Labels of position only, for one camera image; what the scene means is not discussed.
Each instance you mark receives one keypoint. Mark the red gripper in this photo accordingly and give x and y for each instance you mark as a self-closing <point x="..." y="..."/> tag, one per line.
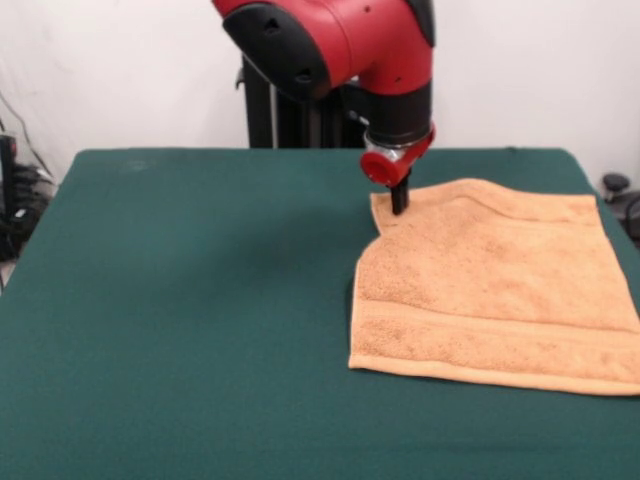
<point x="387" y="167"/>

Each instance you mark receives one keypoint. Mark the tan terry towel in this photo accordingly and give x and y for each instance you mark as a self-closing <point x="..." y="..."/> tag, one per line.
<point x="490" y="300"/>

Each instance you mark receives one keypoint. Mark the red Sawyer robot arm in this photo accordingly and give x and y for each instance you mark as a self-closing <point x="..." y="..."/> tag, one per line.
<point x="350" y="50"/>

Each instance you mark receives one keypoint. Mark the dark green table cloth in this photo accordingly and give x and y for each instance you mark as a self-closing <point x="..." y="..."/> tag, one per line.
<point x="125" y="325"/>

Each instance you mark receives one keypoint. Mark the black electronics box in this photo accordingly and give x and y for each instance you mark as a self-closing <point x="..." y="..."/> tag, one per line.
<point x="7" y="165"/>

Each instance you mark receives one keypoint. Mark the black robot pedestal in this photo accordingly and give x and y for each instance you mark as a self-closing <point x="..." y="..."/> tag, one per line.
<point x="300" y="122"/>

